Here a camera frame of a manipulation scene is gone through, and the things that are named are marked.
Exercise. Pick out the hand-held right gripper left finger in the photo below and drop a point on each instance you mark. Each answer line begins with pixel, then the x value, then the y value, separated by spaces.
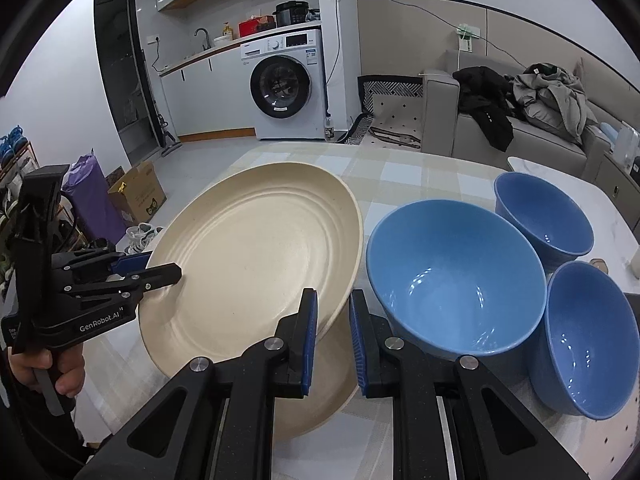
pixel 310 350

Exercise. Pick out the beige plate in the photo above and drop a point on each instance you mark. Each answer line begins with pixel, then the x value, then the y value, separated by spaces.
pixel 325 400
pixel 250 260

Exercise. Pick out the cardboard box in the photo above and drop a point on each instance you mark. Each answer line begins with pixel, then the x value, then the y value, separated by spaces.
pixel 140 195

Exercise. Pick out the pair of white sneakers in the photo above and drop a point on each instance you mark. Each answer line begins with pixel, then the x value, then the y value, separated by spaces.
pixel 140 237

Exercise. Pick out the white base cabinets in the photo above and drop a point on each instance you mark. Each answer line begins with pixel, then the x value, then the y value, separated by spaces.
pixel 220 95

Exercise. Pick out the checkered tablecloth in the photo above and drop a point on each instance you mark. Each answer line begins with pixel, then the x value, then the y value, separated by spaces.
pixel 410 175

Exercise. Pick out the red box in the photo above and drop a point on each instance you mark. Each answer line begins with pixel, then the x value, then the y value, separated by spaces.
pixel 255 27

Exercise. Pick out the purple bag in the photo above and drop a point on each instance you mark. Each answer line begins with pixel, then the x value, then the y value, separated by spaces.
pixel 95 200

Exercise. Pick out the clear plastic bottle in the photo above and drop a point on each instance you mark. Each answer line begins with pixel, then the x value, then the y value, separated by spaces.
pixel 329 130

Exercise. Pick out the person's left hand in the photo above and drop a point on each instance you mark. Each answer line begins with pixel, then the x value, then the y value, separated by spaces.
pixel 72 375

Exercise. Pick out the yellow soap bottle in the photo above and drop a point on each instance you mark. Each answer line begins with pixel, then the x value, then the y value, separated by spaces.
pixel 227 34

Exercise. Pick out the green wall socket plug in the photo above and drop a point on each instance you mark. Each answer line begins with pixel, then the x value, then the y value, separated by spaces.
pixel 467 40

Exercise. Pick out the black jacket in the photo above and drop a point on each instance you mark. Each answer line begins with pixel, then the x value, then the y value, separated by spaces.
pixel 492 120

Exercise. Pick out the marble coffee table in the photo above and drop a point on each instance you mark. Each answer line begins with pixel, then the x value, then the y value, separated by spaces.
pixel 615 220

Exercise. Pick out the white pot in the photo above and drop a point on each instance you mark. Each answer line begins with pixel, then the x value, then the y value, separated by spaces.
pixel 222 41

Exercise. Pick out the grey sofa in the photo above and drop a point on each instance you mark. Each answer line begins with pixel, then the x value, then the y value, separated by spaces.
pixel 440 120

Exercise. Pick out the black faucet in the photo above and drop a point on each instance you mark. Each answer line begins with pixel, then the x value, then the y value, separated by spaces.
pixel 208 42

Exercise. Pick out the shoe rack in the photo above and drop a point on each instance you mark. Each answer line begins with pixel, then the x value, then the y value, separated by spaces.
pixel 15 170

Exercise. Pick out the blue bowl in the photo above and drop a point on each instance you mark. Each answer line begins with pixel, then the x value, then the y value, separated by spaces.
pixel 585 340
pixel 450 260
pixel 545 215

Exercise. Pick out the pair of blue shoes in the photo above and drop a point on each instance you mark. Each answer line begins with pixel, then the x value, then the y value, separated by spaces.
pixel 12 142

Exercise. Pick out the white washing machine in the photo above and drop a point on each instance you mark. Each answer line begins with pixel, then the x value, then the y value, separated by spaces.
pixel 270 50

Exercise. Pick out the upright vacuum cleaner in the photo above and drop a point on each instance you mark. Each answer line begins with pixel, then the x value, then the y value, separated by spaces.
pixel 170 147

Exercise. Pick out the beige earbud case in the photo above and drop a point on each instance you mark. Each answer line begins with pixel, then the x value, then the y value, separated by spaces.
pixel 598 265

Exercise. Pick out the light blue pillow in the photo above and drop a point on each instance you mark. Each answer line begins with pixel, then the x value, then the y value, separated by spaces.
pixel 607 132

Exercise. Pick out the black pressure cooker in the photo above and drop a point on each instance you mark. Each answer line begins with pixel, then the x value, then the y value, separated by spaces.
pixel 291 15

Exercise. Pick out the white kettle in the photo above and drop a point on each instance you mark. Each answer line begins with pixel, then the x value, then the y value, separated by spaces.
pixel 627 145

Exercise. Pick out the patterned cushion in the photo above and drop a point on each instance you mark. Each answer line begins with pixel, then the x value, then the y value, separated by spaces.
pixel 395 120

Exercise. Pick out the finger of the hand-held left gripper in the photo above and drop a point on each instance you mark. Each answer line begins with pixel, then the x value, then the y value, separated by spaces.
pixel 160 274
pixel 130 262

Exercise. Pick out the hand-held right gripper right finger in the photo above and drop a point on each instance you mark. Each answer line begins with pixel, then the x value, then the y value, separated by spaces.
pixel 359 350

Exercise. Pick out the grey clothes pile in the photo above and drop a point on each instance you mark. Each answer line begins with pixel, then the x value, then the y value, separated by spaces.
pixel 555 100

